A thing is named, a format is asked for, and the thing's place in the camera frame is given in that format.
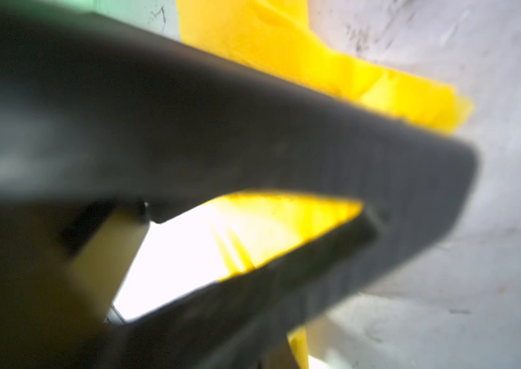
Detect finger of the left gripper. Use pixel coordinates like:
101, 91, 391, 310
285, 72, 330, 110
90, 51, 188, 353
0, 1, 477, 368

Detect yellow paper napkin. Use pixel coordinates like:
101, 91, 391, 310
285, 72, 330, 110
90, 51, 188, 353
174, 0, 475, 369

